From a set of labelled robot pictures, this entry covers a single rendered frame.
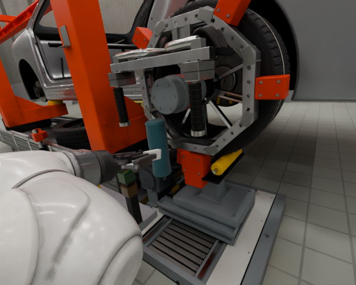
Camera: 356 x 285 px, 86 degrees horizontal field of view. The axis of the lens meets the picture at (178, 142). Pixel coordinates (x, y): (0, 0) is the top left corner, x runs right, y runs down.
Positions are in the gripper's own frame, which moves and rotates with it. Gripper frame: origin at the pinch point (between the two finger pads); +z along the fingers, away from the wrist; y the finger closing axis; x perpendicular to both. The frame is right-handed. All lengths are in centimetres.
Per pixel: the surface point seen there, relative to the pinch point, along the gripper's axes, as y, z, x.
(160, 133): 12.8, 20.7, -4.5
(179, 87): -0.8, 12.5, -21.6
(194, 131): -11.2, 4.8, -7.8
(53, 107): 242, 86, -18
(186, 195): 16, 53, 35
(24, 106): 246, 55, -18
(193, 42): -10.9, 2.3, -31.2
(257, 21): -22, 27, -44
